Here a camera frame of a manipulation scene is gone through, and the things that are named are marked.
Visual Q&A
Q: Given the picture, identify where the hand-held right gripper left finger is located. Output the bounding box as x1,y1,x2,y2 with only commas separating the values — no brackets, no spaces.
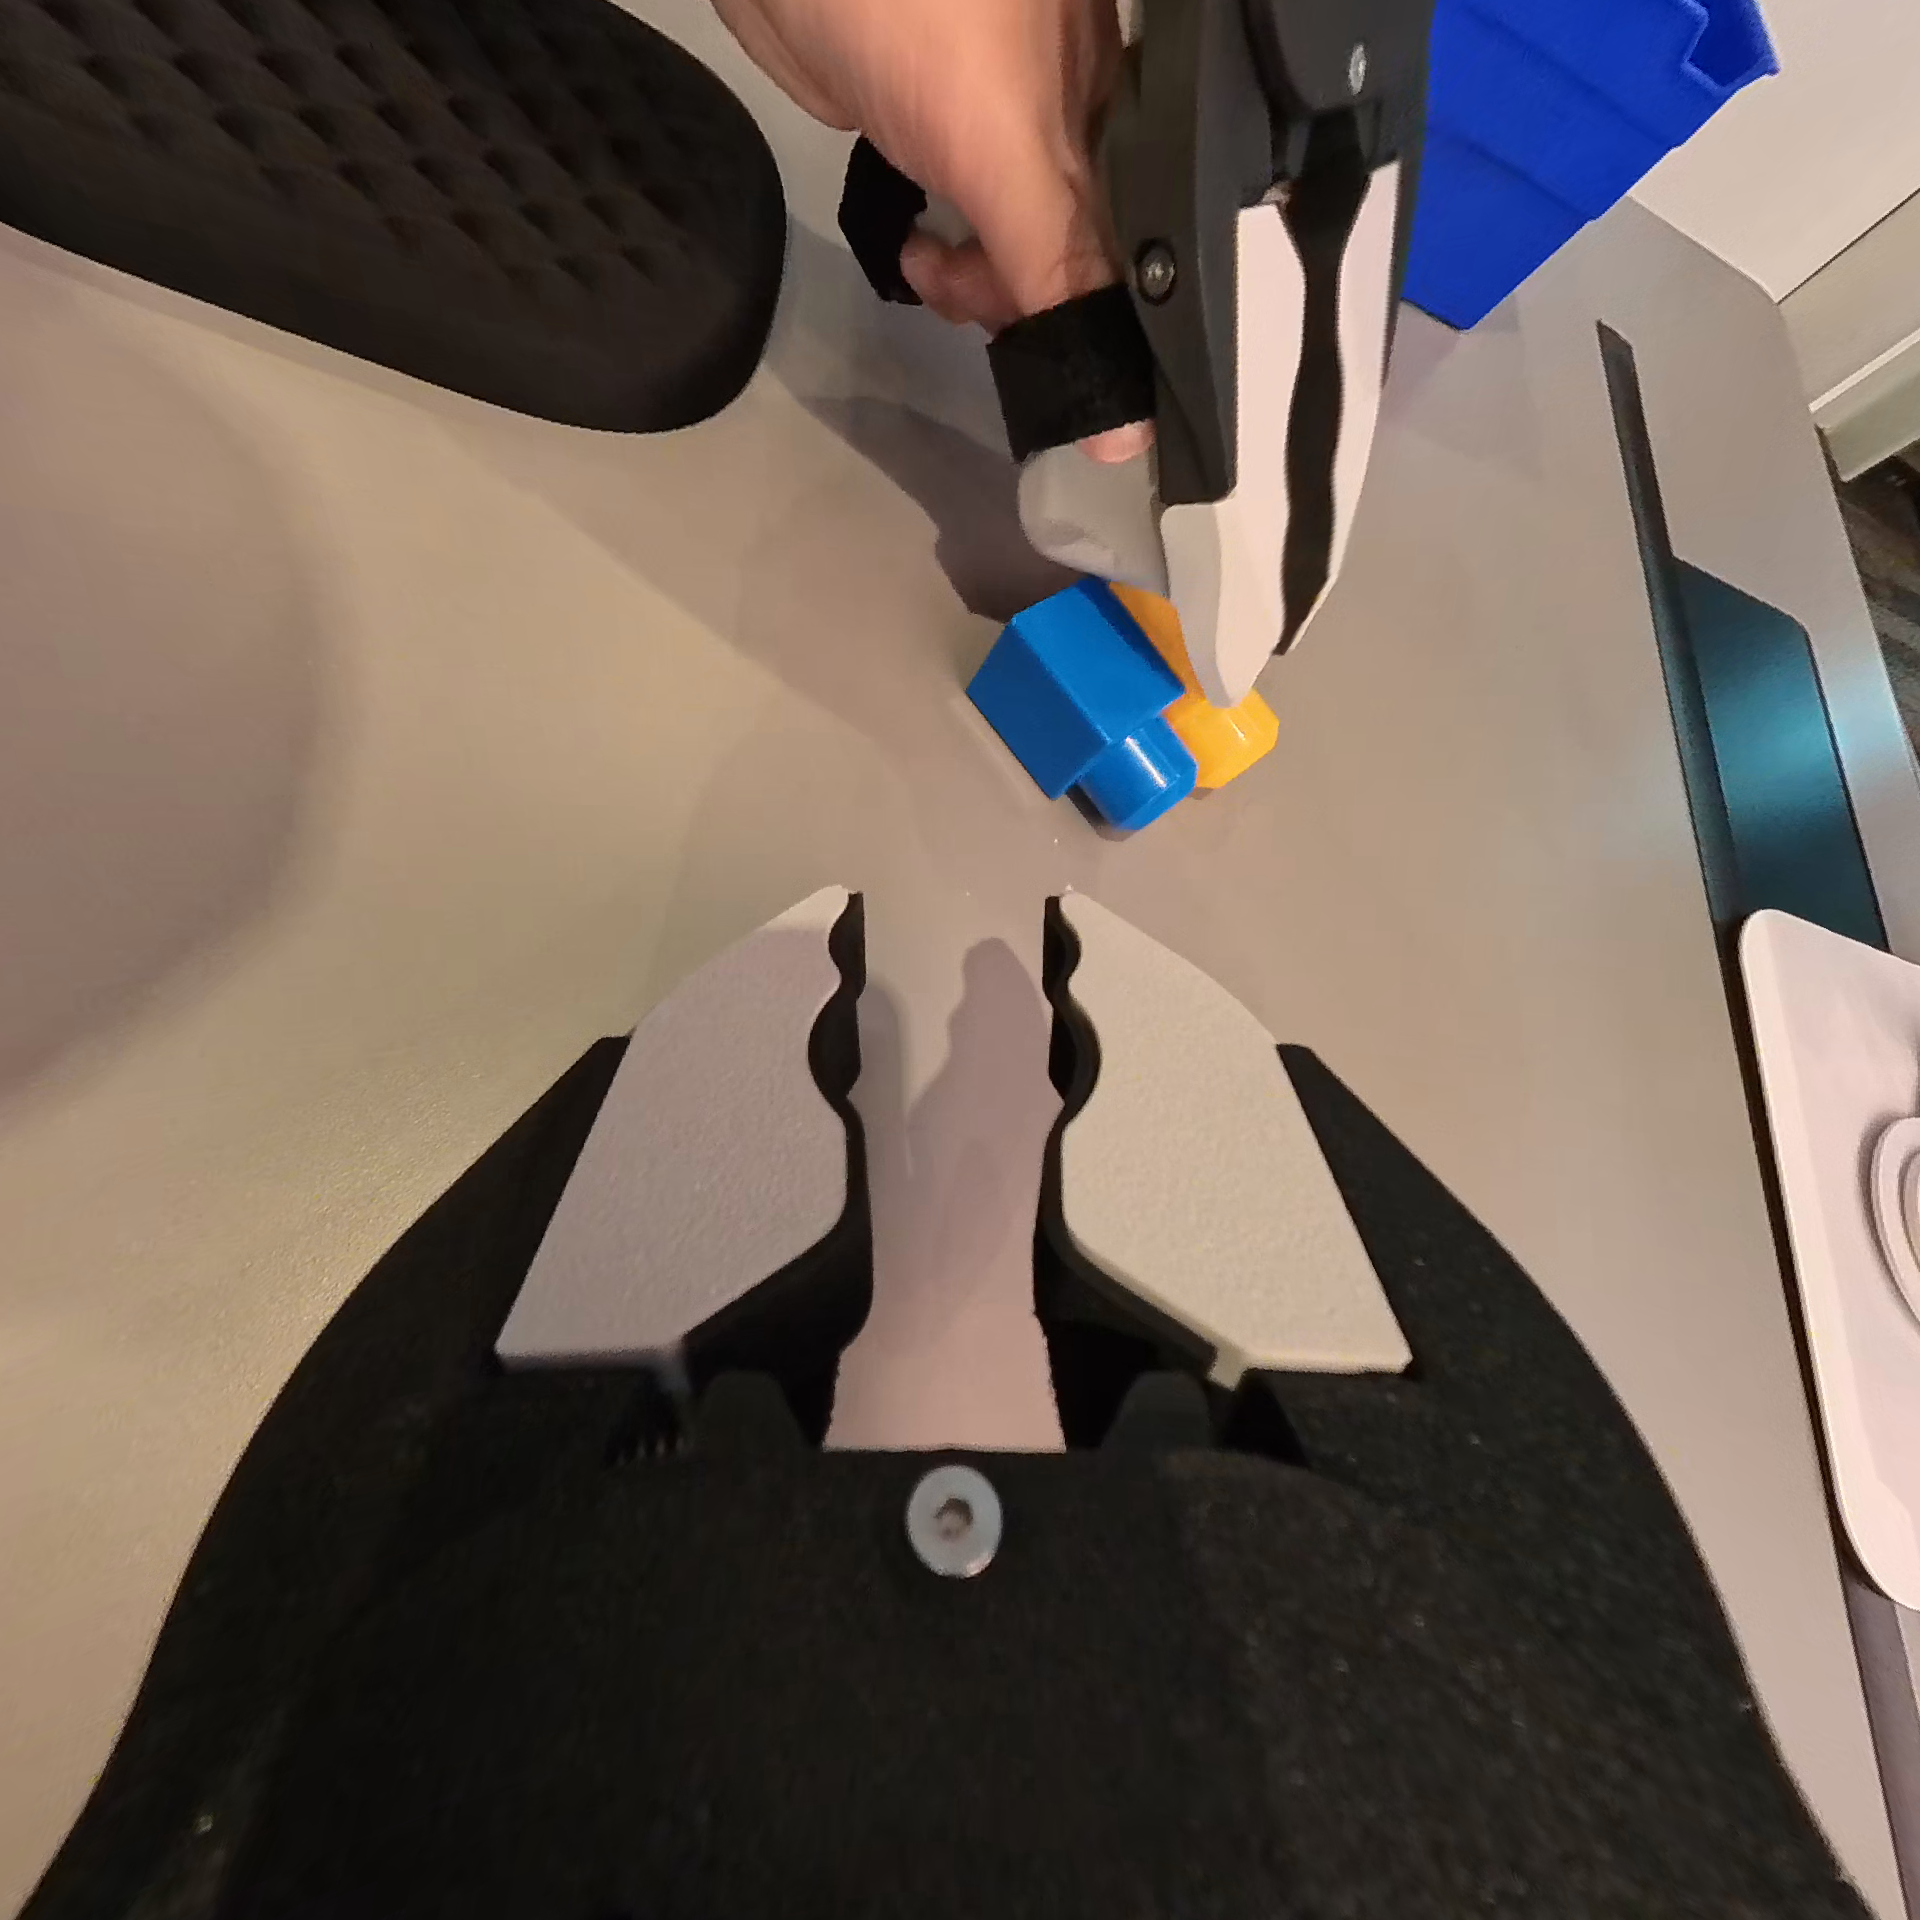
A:
493,886,876,1446

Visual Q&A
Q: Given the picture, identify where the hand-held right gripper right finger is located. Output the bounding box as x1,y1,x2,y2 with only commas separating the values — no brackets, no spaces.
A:
1036,891,1414,1440

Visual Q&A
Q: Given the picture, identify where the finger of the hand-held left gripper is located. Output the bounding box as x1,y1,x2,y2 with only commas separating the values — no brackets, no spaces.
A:
1275,159,1408,657
1160,193,1322,712

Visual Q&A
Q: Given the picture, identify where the blue plastic bin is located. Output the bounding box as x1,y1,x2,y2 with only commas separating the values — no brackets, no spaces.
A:
1402,0,1785,335

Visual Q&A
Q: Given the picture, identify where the orange one-stud block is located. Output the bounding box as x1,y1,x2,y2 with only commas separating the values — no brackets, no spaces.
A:
1106,584,1284,794

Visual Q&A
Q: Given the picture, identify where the blue one-stud block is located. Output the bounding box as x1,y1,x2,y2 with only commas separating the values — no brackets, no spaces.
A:
965,584,1203,837

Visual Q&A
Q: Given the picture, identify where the grey desk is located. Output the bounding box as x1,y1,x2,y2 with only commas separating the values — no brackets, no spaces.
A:
0,0,1920,1920

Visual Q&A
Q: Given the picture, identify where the black desk inlay panel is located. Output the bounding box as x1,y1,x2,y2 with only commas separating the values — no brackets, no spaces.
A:
1593,320,1893,951

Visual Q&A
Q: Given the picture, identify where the person's left hand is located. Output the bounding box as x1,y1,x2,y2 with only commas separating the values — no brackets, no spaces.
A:
718,0,1129,331

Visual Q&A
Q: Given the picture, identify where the white document stand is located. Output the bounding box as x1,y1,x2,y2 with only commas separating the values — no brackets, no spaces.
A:
1737,907,1920,1600

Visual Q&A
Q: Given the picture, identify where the black textured pad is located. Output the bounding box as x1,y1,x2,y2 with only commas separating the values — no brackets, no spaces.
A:
0,0,790,439

